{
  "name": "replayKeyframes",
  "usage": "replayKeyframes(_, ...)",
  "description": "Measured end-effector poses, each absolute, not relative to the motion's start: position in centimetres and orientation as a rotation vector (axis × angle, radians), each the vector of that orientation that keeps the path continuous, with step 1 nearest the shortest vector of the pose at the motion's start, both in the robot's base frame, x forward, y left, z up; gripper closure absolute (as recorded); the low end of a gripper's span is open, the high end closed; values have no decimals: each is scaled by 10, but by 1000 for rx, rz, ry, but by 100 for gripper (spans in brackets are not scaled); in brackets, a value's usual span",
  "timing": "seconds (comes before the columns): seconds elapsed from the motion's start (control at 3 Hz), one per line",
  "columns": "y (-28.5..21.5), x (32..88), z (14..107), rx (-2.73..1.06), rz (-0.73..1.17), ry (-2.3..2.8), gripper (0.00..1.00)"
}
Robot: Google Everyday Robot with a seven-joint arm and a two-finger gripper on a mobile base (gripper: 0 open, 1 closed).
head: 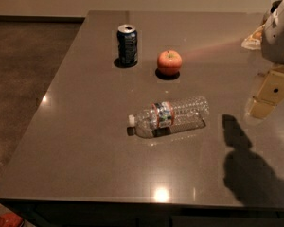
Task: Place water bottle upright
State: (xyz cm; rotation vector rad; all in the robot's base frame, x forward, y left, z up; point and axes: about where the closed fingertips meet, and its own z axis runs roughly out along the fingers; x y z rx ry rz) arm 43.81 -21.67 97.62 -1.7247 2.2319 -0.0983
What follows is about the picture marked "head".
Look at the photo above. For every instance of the red object on floor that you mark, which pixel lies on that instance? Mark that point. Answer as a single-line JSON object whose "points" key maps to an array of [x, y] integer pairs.
{"points": [[11, 220]]}

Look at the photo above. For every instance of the clear plastic water bottle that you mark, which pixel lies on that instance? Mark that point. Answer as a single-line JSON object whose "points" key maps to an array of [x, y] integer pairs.
{"points": [[170, 117]]}

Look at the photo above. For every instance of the blue soda can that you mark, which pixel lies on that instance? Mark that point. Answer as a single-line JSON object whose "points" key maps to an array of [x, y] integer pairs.
{"points": [[127, 45]]}

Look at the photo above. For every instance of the red apple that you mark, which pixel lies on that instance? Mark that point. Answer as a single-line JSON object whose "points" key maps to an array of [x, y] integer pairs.
{"points": [[169, 63]]}

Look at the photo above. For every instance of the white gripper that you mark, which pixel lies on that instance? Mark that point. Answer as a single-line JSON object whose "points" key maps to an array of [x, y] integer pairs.
{"points": [[279, 38]]}

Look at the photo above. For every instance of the snack bag on table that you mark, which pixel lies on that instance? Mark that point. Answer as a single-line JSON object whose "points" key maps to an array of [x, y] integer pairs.
{"points": [[253, 41]]}

